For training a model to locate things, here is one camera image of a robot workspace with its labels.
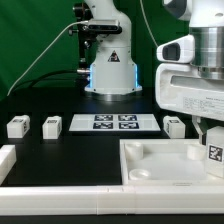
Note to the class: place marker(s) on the white front rail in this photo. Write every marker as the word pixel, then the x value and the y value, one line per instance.
pixel 102 200

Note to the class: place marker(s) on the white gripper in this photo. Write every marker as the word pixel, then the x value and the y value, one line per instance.
pixel 180 87

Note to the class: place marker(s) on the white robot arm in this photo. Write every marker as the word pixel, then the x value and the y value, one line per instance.
pixel 113 72

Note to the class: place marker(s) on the white marker plate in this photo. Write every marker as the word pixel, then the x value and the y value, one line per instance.
pixel 114 122

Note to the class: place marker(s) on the white square tabletop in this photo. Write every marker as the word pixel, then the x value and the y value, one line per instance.
pixel 157 162

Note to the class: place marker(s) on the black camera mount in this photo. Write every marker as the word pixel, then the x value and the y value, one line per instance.
pixel 82 12

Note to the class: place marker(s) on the white left block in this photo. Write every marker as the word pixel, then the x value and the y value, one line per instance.
pixel 7 160

